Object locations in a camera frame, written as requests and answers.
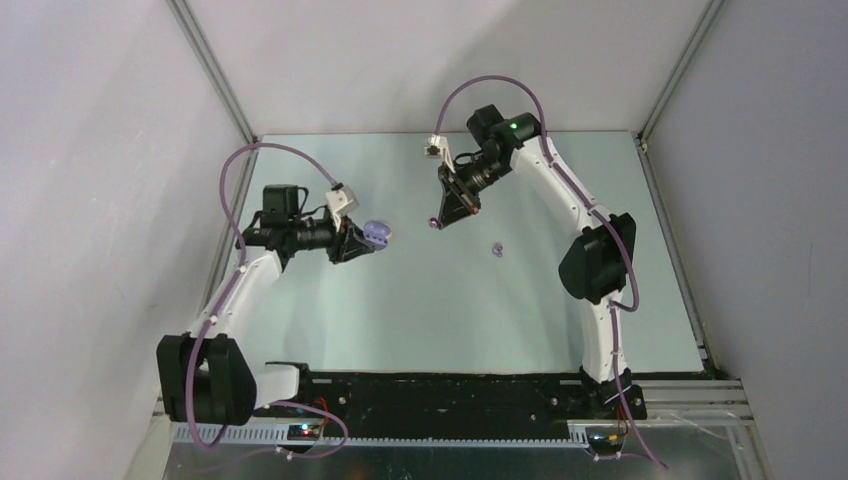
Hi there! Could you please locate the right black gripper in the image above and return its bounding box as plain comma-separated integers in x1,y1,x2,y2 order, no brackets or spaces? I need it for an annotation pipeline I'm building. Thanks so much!
437,153,512,230

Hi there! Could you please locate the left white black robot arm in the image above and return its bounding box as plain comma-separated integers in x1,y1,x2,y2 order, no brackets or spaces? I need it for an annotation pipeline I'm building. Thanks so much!
156,184,392,426

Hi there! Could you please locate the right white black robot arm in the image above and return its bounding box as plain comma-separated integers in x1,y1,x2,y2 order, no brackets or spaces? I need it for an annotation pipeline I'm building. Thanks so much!
424,105,641,420

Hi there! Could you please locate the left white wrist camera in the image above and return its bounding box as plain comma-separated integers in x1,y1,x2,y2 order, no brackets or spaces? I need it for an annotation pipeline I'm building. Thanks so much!
325,183,359,232

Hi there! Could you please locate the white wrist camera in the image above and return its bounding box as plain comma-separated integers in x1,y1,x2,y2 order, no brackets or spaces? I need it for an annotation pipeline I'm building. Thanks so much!
325,183,359,232
424,134,456,173

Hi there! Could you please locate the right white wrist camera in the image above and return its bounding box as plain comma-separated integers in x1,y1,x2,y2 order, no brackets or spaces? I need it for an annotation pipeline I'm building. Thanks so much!
424,134,456,173

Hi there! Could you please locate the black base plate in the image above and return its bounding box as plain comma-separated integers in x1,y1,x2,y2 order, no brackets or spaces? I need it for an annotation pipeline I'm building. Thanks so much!
255,371,647,442

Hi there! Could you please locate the grey cable duct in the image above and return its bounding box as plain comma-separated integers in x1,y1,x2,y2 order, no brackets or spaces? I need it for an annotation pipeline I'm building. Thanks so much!
171,423,591,450

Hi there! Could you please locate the left aluminium corner post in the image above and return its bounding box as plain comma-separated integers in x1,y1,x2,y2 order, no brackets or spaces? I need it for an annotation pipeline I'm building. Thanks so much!
166,0,257,143

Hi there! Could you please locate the aluminium corner post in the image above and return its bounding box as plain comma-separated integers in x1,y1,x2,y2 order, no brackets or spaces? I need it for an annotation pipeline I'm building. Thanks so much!
166,0,257,143
638,0,727,144

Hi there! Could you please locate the aluminium frame rail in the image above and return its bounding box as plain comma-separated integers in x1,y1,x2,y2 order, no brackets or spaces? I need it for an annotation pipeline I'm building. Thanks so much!
152,377,757,425

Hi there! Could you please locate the right aluminium corner post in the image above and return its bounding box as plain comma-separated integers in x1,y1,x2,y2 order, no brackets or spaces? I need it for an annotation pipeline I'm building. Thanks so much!
638,0,727,144

